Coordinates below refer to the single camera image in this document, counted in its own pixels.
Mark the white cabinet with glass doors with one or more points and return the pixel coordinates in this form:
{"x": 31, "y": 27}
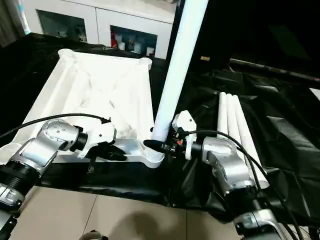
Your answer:
{"x": 100, "y": 12}

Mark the white plastic table top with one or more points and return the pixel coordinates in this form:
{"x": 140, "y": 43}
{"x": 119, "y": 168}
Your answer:
{"x": 100, "y": 82}

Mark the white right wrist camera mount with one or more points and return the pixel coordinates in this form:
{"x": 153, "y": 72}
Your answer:
{"x": 183, "y": 118}

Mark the blue white patterned pole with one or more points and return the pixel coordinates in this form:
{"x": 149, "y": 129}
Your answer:
{"x": 25, "y": 17}

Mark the white flat board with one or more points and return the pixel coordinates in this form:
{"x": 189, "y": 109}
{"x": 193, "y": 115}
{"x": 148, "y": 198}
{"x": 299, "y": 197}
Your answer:
{"x": 315, "y": 93}

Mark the white plastic table leg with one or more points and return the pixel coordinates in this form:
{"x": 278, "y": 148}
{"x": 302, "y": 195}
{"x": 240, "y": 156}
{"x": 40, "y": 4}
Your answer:
{"x": 232, "y": 117}
{"x": 180, "y": 62}
{"x": 222, "y": 112}
{"x": 243, "y": 125}

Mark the grey curtain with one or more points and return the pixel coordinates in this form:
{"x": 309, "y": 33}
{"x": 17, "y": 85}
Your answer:
{"x": 10, "y": 22}

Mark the long dark metal rod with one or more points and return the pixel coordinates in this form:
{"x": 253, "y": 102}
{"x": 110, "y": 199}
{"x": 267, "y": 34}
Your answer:
{"x": 275, "y": 70}

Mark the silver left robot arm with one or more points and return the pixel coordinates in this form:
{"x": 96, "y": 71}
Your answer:
{"x": 50, "y": 145}

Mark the black table mat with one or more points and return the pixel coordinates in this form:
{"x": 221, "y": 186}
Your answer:
{"x": 275, "y": 100}

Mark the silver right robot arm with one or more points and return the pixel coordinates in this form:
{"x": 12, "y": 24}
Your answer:
{"x": 225, "y": 160}

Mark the grey robot foot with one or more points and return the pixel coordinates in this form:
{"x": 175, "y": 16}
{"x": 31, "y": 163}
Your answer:
{"x": 95, "y": 235}

